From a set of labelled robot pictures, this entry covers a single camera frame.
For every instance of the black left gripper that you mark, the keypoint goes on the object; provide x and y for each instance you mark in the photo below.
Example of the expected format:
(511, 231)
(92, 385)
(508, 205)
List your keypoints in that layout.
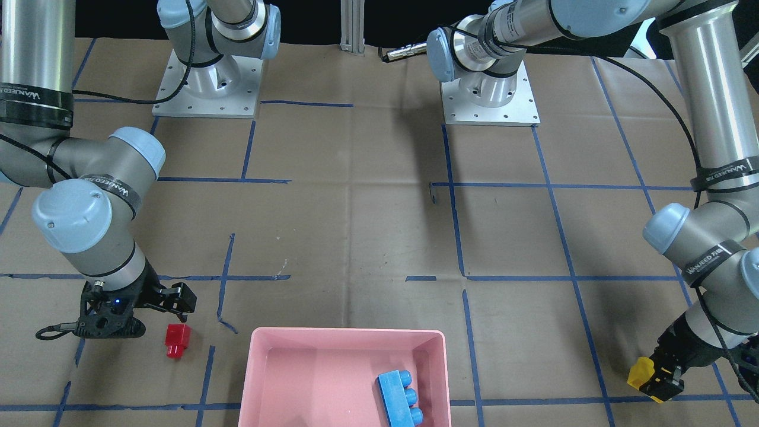
(695, 342)

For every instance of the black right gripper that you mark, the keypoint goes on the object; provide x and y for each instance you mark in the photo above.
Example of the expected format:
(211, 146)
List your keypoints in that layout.
(145, 290)

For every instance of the yellow toy block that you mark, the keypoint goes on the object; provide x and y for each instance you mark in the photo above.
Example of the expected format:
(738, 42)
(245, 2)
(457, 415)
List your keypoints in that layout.
(642, 376)

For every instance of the blue toy block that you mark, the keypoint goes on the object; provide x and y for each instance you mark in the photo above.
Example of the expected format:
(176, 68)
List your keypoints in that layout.
(399, 400)

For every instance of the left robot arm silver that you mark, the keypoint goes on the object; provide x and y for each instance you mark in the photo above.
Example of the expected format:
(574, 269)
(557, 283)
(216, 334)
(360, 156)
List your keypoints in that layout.
(705, 242)

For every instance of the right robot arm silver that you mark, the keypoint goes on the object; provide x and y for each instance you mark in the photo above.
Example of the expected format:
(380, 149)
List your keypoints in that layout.
(92, 190)

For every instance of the pink plastic box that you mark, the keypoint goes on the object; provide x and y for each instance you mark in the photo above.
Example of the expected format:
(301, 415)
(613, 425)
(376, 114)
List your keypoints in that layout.
(298, 376)

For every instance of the red toy block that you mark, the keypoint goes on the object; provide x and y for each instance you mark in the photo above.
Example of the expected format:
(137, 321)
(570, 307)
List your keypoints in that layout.
(177, 338)

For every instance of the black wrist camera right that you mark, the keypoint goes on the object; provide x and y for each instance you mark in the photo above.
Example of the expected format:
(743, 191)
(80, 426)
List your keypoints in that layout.
(179, 299)

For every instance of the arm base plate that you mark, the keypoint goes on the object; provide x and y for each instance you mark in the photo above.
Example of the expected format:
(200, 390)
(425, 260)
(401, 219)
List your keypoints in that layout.
(479, 99)
(228, 89)

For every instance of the aluminium frame post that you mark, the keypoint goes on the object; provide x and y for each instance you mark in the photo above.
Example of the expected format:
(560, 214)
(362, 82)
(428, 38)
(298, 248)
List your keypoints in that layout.
(352, 26)

